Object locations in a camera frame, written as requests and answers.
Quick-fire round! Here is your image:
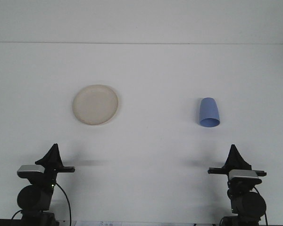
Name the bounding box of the pale blue cup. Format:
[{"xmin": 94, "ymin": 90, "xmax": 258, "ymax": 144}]
[{"xmin": 198, "ymin": 97, "xmax": 221, "ymax": 128}]

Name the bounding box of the pale round plate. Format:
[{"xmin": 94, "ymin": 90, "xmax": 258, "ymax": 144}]
[{"xmin": 72, "ymin": 84, "xmax": 119, "ymax": 126}]

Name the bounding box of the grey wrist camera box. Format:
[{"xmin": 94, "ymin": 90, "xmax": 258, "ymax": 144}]
[
  {"xmin": 228, "ymin": 169, "xmax": 259, "ymax": 181},
  {"xmin": 17, "ymin": 164, "xmax": 46, "ymax": 179}
]

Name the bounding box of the short black cable loop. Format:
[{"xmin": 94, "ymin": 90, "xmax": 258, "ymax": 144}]
[{"xmin": 10, "ymin": 210, "xmax": 23, "ymax": 221}]

